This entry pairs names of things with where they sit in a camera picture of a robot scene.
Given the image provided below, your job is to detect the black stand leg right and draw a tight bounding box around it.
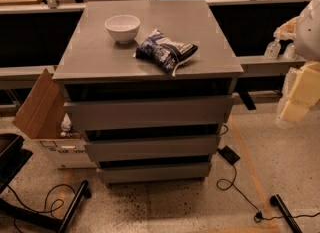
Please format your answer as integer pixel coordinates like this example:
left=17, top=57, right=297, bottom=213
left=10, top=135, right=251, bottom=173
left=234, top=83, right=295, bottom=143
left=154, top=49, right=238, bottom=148
left=270, top=194, right=302, bottom=233

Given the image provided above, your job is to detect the black power adapter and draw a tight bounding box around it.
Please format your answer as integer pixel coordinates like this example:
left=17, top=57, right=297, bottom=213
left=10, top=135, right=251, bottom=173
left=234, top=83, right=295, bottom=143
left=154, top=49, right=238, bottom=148
left=218, top=146, right=240, bottom=165

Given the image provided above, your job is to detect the clear pump bottle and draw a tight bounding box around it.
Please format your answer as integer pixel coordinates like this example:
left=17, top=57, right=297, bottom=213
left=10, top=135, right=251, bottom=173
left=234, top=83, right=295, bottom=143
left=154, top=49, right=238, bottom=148
left=264, top=39, right=281, bottom=59
left=283, top=43, right=297, bottom=60

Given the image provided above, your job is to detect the grey bottom drawer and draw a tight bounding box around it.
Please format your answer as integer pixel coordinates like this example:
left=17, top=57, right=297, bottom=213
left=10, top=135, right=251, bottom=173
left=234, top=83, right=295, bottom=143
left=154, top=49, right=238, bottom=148
left=96, top=162, right=211, bottom=184

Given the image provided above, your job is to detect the grey middle drawer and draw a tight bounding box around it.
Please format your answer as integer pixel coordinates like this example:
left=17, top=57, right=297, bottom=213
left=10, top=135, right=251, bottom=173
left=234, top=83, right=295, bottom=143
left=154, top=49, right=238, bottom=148
left=84, top=135, right=220, bottom=162

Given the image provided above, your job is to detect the white ceramic bowl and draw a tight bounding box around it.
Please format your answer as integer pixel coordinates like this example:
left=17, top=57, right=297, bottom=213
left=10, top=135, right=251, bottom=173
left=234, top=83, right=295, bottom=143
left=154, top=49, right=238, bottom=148
left=105, top=15, right=140, bottom=44

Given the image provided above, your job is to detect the grey top drawer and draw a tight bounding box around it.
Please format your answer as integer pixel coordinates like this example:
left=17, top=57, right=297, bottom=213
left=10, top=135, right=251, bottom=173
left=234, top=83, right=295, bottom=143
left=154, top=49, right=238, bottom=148
left=64, top=95, right=233, bottom=130

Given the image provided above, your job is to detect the black cart frame left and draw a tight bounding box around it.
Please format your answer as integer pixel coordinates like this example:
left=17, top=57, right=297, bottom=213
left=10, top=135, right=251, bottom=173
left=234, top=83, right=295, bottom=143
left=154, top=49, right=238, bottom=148
left=0, top=148, right=92, bottom=233

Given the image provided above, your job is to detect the blue white snack bag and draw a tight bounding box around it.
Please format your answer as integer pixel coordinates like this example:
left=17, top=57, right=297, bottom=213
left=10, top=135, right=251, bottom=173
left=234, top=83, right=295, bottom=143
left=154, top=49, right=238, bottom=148
left=133, top=29, right=198, bottom=76

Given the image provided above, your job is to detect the white bottle in box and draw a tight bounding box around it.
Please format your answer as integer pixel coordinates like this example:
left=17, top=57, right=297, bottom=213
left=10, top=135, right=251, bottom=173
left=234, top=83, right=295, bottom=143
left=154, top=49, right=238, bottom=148
left=61, top=114, right=72, bottom=132

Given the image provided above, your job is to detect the black bin on cart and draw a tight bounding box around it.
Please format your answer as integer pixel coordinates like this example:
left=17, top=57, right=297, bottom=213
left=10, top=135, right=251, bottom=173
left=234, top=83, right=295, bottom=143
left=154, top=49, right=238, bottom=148
left=0, top=133, right=24, bottom=172

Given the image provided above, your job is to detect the grey metal rail shelf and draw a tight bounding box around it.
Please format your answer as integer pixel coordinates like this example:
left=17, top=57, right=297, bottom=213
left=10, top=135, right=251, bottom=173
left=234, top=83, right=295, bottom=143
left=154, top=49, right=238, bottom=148
left=0, top=0, right=311, bottom=90

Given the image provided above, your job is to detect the open cardboard box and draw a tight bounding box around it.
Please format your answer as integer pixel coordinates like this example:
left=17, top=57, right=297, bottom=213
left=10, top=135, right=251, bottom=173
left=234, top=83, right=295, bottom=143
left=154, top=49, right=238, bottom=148
left=12, top=69, right=96, bottom=169

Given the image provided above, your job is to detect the left clear pump bottle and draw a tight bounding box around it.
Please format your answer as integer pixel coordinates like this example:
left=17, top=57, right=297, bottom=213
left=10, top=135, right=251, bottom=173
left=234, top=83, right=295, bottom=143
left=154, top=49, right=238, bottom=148
left=264, top=39, right=281, bottom=59

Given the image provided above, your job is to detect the black cable right floor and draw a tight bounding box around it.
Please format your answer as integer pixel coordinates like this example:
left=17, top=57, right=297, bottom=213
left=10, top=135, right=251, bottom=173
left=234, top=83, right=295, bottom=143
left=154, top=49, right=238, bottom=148
left=215, top=123, right=320, bottom=224

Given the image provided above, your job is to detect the grey drawer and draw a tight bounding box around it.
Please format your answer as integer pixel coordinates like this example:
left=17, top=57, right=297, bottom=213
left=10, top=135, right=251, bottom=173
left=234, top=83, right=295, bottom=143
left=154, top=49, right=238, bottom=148
left=96, top=162, right=211, bottom=184
left=64, top=95, right=233, bottom=130
left=84, top=135, right=220, bottom=162

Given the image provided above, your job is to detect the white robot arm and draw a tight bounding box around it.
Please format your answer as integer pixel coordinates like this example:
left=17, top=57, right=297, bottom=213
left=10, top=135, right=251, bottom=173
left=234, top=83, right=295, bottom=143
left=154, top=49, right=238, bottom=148
left=274, top=0, right=320, bottom=129

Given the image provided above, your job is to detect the right clear pump bottle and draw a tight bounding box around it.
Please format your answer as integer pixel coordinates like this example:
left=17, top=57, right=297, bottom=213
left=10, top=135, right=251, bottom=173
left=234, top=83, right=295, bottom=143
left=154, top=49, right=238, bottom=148
left=283, top=43, right=297, bottom=60

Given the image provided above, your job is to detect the grey drawer cabinet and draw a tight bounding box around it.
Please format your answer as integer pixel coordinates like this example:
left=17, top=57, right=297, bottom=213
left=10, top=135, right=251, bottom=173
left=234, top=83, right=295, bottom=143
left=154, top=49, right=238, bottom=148
left=54, top=0, right=243, bottom=184

